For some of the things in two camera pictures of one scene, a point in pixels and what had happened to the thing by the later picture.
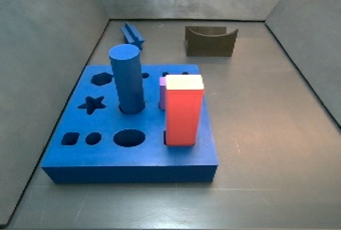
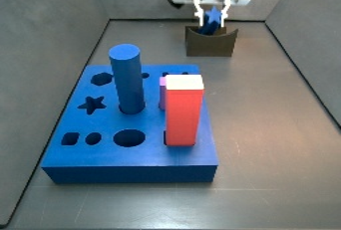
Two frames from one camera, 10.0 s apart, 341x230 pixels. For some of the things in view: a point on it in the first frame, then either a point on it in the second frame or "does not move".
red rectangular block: x=183 y=92 does not move
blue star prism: x=131 y=34 to x=210 y=22
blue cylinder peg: x=125 y=63 does not move
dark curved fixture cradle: x=208 y=41 does not move
